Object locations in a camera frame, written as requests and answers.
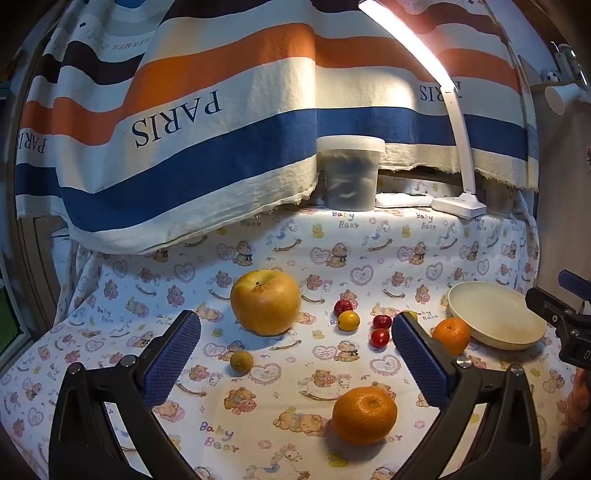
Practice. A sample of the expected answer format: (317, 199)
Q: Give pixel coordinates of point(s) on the clear bottle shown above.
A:
(570, 57)

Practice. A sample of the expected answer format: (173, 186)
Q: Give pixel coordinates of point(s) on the large yellow apple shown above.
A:
(265, 302)

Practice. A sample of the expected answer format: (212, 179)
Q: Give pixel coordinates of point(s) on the white flat device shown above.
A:
(397, 200)

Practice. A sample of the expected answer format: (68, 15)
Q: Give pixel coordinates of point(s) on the large orange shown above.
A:
(364, 415)

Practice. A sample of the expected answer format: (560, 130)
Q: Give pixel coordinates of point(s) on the white clip spotlight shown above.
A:
(561, 97)

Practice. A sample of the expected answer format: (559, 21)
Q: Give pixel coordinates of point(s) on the small soccer ball figure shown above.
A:
(549, 76)

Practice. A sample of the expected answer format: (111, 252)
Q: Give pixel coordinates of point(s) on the translucent plastic cup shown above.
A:
(498, 198)

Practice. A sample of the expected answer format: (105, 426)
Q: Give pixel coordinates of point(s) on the bear printed cloth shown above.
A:
(286, 383)

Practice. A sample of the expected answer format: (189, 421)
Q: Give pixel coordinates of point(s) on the cream bowl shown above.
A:
(496, 318)

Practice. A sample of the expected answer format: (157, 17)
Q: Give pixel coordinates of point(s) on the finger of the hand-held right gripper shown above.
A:
(545, 307)
(572, 282)

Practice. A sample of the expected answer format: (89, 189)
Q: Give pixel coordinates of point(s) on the small olive green fruit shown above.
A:
(241, 362)

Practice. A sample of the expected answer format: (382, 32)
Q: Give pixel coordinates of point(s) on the small yellow fruit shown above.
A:
(412, 315)

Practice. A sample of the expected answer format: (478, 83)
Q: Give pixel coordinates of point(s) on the dark red small fruit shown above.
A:
(342, 305)

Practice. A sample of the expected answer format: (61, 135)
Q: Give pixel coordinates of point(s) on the striped blanket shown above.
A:
(207, 152)

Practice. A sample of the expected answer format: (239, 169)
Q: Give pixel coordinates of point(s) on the white desk lamp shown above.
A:
(461, 203)

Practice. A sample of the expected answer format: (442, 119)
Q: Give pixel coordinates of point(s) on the red cherry tomato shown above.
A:
(380, 338)
(381, 321)

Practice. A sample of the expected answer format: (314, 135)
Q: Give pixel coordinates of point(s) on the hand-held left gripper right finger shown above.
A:
(420, 360)

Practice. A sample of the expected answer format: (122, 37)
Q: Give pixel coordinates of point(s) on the lidded translucent plastic container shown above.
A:
(348, 180)

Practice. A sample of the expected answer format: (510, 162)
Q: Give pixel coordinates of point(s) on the small orange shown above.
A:
(451, 336)

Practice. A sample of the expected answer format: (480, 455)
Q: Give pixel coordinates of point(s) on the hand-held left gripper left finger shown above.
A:
(173, 360)

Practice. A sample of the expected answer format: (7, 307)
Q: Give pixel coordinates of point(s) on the person's right hand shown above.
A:
(579, 401)

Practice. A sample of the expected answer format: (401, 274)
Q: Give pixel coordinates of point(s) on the yellow cherry tomato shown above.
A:
(348, 321)

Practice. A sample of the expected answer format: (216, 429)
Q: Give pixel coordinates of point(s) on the small cartoon sticker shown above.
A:
(589, 157)

